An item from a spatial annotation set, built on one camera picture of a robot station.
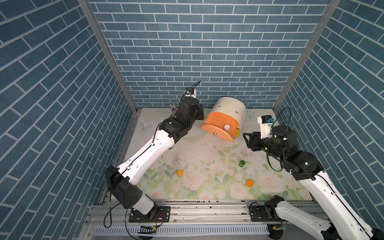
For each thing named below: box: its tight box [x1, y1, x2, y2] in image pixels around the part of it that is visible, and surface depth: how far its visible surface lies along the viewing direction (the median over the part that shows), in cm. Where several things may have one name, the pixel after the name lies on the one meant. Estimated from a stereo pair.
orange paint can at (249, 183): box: [245, 179, 254, 188], surface depth 84 cm
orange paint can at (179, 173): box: [176, 169, 184, 177], surface depth 88 cm
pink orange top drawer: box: [200, 112, 240, 143], surface depth 87 cm
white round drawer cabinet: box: [200, 97, 247, 143], surface depth 90 cm
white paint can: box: [224, 124, 231, 132], surface depth 86 cm
